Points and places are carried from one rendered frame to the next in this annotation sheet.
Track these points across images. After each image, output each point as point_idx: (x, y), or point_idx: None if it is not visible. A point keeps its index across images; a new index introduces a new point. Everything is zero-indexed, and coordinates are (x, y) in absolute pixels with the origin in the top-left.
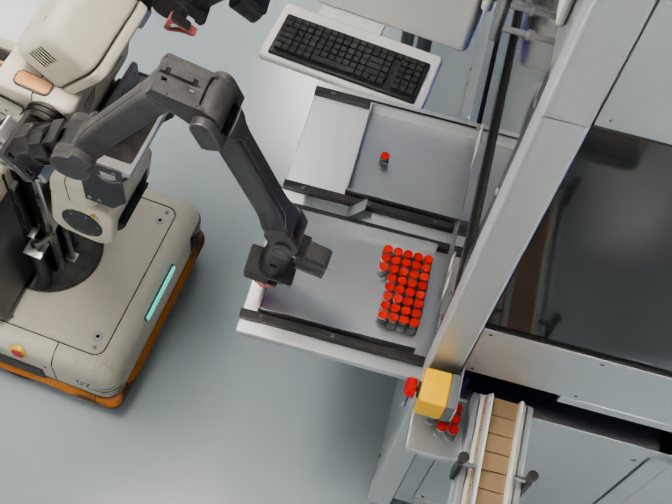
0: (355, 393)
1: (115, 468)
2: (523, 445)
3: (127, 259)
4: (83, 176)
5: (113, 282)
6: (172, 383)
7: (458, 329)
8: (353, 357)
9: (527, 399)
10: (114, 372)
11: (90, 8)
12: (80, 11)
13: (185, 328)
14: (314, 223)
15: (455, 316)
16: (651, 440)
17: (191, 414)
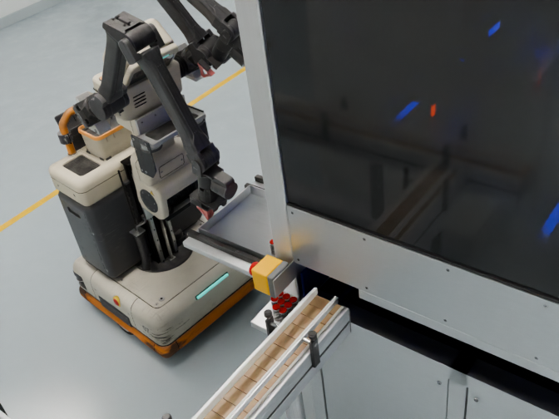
0: None
1: (152, 396)
2: (328, 327)
3: (200, 263)
4: (103, 115)
5: (185, 273)
6: (211, 357)
7: (274, 209)
8: (245, 267)
9: (356, 313)
10: (161, 321)
11: None
12: None
13: (234, 327)
14: (264, 199)
15: (266, 193)
16: (447, 358)
17: (214, 377)
